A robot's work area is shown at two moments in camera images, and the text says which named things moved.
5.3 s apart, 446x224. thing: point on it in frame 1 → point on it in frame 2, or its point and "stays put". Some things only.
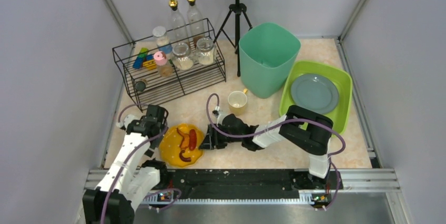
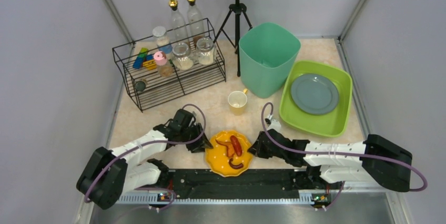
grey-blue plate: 314,92 stays put
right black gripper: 213,136 → 260,146
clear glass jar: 206,51 stays put
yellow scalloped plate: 170,143 → 216,154
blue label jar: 163,41 stays put
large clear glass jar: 182,59 stays put
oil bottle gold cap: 178,28 stays put
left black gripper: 155,113 → 196,142
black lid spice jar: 140,85 stays put
